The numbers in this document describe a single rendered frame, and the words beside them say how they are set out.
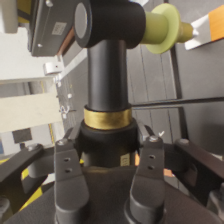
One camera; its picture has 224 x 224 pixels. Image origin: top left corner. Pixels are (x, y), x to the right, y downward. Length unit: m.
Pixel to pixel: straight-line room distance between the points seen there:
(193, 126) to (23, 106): 4.27
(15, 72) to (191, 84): 4.31
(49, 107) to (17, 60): 1.32
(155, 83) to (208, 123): 0.08
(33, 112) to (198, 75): 4.28
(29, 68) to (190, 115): 4.34
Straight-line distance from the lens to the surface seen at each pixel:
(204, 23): 0.20
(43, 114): 4.41
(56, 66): 0.99
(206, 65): 0.20
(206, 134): 0.21
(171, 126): 0.23
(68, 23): 0.47
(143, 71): 0.25
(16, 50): 4.56
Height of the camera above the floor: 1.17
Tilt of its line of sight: 30 degrees down
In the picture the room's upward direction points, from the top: 102 degrees counter-clockwise
